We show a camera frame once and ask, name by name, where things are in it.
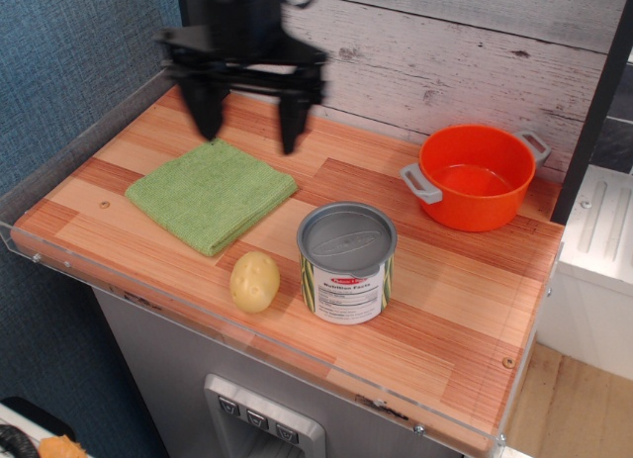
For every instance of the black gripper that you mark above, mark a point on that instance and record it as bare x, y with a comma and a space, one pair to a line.
242, 44

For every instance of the green towel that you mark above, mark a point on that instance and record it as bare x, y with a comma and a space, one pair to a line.
211, 195

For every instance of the toy tin can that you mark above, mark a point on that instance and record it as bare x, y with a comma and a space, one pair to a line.
347, 252

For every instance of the yellow toy potato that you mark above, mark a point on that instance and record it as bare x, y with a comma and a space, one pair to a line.
254, 282

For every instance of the clear acrylic edge guard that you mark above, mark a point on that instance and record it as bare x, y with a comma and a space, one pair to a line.
448, 353

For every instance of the grey toy fridge cabinet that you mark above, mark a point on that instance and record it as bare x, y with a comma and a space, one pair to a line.
170, 360

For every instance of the silver dispenser panel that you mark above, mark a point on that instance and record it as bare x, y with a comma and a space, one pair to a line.
250, 425

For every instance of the orange object bottom left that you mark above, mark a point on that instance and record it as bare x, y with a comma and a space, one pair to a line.
61, 447

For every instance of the white toy sink unit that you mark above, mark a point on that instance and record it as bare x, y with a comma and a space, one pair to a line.
587, 313

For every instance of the dark grey left post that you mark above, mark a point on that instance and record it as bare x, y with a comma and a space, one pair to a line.
188, 10

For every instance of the dark grey post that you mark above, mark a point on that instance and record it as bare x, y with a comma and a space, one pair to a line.
598, 109
188, 10

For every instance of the orange pot with grey handles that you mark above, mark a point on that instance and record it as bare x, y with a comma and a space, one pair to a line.
474, 178

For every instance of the dark grey right post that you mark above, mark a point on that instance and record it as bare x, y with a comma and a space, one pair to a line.
598, 109

